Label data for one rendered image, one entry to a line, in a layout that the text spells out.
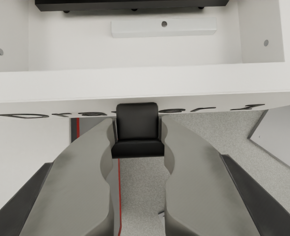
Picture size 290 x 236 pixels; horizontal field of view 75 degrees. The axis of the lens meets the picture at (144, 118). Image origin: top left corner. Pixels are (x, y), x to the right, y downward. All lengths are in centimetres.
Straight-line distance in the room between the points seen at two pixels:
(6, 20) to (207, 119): 100
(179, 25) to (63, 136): 21
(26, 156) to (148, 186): 83
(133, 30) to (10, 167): 25
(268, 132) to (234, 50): 99
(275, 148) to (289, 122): 16
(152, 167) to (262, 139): 60
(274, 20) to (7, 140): 34
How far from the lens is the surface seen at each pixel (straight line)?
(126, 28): 21
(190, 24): 22
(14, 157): 33
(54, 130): 30
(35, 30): 25
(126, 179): 107
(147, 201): 110
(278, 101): 19
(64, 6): 21
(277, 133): 123
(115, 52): 22
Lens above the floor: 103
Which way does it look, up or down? 85 degrees down
